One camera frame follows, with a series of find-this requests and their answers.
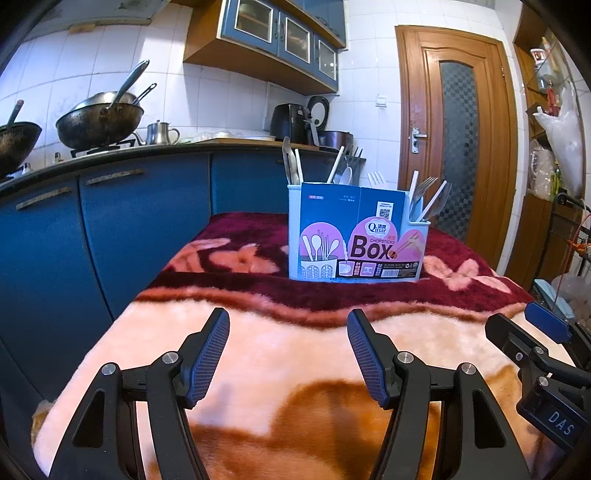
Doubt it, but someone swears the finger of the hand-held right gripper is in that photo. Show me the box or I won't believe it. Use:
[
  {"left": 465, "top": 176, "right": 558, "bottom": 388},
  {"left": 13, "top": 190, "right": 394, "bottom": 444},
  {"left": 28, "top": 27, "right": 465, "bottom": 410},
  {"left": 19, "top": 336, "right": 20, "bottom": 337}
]
[
  {"left": 524, "top": 302, "right": 591, "bottom": 367},
  {"left": 485, "top": 313, "right": 561, "bottom": 384}
]

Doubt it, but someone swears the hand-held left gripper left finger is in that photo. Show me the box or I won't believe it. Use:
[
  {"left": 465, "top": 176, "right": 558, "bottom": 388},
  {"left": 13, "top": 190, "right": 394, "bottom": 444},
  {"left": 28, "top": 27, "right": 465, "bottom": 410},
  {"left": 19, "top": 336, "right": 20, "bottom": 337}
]
[{"left": 48, "top": 308, "right": 232, "bottom": 480}]

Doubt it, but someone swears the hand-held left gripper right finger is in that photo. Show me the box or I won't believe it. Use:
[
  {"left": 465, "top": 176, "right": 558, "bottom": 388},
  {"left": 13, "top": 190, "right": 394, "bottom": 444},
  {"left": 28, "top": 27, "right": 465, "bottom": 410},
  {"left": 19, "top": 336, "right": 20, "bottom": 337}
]
[{"left": 346, "top": 309, "right": 532, "bottom": 480}]

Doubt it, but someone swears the light blue utensil holder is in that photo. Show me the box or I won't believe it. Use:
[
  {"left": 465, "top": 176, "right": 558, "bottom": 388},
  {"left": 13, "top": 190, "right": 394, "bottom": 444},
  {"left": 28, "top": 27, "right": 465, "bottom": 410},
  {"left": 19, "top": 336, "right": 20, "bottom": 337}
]
[{"left": 288, "top": 182, "right": 431, "bottom": 282}]

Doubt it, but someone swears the red pink floral blanket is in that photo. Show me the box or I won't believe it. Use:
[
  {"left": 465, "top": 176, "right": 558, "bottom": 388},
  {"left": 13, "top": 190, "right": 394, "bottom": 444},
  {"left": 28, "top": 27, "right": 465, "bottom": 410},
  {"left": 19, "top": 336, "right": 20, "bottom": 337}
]
[{"left": 31, "top": 212, "right": 583, "bottom": 480}]

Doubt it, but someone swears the wooden shelf unit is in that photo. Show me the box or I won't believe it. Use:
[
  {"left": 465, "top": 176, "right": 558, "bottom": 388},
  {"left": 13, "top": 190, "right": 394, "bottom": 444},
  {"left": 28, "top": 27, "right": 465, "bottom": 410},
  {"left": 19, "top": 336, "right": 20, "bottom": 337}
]
[{"left": 512, "top": 14, "right": 591, "bottom": 287}]

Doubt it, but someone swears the blue kitchen base cabinet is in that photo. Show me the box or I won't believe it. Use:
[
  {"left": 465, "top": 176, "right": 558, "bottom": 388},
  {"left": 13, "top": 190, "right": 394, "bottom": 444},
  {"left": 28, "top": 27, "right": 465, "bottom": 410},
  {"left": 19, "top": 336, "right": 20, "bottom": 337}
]
[{"left": 0, "top": 143, "right": 368, "bottom": 398}]

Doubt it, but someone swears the white plastic bag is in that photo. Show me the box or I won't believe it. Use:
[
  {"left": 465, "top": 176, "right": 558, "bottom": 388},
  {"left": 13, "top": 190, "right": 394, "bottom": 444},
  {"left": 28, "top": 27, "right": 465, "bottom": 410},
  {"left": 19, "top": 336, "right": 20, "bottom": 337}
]
[{"left": 533, "top": 85, "right": 585, "bottom": 197}]

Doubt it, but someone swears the white tray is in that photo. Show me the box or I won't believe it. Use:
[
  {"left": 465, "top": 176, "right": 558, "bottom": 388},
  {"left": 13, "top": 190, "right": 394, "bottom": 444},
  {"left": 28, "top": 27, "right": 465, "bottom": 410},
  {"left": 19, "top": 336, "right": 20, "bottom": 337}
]
[{"left": 182, "top": 131, "right": 278, "bottom": 143}]

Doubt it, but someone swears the dark cooking pot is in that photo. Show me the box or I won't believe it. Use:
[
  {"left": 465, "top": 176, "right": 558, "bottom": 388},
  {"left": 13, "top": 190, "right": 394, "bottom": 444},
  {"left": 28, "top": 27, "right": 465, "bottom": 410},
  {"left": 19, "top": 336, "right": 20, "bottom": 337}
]
[{"left": 318, "top": 130, "right": 355, "bottom": 151}]

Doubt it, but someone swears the steel kettle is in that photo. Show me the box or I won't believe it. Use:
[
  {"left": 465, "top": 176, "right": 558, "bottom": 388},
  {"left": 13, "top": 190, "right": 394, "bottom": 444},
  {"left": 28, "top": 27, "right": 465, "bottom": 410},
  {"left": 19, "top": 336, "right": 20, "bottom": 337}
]
[{"left": 147, "top": 120, "right": 181, "bottom": 146}]

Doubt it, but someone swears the gas stove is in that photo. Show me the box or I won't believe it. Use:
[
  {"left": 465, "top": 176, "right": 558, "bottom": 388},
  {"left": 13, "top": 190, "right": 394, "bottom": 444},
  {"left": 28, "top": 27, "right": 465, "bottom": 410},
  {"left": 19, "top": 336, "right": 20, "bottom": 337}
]
[{"left": 69, "top": 133, "right": 141, "bottom": 158}]

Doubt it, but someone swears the black air fryer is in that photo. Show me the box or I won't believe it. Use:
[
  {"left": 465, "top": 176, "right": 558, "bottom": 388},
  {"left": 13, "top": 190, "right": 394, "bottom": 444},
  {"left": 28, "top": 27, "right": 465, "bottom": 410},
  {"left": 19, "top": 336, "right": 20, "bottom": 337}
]
[{"left": 270, "top": 104, "right": 311, "bottom": 143}]

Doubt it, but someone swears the black pot lid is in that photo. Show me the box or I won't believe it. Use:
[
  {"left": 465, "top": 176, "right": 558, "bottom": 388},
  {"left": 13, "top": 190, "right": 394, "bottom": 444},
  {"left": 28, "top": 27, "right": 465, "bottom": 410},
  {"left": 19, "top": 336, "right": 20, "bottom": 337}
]
[{"left": 307, "top": 95, "right": 331, "bottom": 130}]

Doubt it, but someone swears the wooden door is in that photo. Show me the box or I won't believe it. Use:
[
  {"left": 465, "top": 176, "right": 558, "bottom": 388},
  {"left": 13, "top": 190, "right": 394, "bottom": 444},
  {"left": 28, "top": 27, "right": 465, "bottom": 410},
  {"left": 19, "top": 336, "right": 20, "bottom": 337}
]
[{"left": 394, "top": 25, "right": 518, "bottom": 278}]

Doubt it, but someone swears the steel frying pan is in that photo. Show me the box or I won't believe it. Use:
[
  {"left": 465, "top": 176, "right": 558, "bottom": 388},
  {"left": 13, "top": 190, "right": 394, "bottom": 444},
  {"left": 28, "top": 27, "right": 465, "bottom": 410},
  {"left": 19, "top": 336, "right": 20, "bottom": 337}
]
[{"left": 81, "top": 83, "right": 158, "bottom": 112}]

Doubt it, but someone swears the dark wok at left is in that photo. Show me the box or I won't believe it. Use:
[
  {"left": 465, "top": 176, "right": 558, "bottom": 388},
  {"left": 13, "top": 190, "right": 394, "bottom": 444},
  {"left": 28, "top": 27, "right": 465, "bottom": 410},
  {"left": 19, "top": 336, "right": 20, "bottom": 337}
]
[{"left": 0, "top": 100, "right": 43, "bottom": 178}]

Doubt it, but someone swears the range hood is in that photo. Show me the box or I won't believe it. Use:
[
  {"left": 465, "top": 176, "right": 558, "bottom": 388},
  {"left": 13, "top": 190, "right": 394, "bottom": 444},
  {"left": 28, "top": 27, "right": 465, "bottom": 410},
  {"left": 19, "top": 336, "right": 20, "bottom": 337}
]
[{"left": 60, "top": 0, "right": 171, "bottom": 33}]

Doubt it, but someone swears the large wok with handle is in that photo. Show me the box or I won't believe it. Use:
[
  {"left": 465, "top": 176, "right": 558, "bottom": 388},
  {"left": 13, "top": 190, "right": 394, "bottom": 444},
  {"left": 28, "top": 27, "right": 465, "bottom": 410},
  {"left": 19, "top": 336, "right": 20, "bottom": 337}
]
[{"left": 55, "top": 60, "right": 151, "bottom": 151}]

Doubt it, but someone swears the blue wall cabinet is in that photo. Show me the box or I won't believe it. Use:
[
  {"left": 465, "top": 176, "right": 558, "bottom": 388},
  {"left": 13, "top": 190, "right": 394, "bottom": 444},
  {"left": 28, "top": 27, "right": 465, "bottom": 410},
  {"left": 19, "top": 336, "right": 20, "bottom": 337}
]
[{"left": 183, "top": 0, "right": 347, "bottom": 97}]

